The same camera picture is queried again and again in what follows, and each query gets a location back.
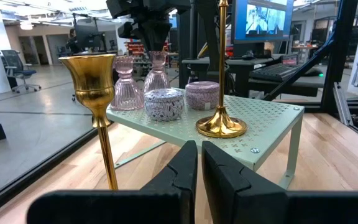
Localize gold candlestick holder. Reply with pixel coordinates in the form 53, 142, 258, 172
195, 0, 248, 139
58, 53, 119, 191

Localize small dark monitor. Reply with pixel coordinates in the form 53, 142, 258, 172
74, 24, 108, 53

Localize lavender patterned candle tin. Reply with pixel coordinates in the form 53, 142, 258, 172
144, 88, 185, 122

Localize black side desk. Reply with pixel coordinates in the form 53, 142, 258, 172
181, 55, 326, 98

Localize green perforated metal shelf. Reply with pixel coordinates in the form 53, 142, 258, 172
106, 88, 306, 190

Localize person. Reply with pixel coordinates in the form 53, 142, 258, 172
65, 27, 80, 55

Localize large computer monitor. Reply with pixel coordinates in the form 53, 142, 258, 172
231, 0, 295, 45

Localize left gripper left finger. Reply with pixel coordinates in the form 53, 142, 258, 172
26, 140, 198, 224

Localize black keyboard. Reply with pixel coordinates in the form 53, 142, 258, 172
249, 62, 324, 83

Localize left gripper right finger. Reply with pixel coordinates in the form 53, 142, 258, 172
202, 141, 358, 224

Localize red storage bin rack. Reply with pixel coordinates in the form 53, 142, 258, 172
124, 41, 150, 58

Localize small red-lit display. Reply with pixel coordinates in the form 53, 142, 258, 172
283, 55, 300, 66

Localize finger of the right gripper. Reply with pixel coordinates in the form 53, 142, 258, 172
141, 27, 157, 52
156, 26, 172, 52

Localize pink candle tin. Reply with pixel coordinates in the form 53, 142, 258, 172
185, 80, 221, 111

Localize office chair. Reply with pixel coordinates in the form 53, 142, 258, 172
0, 49, 42, 94

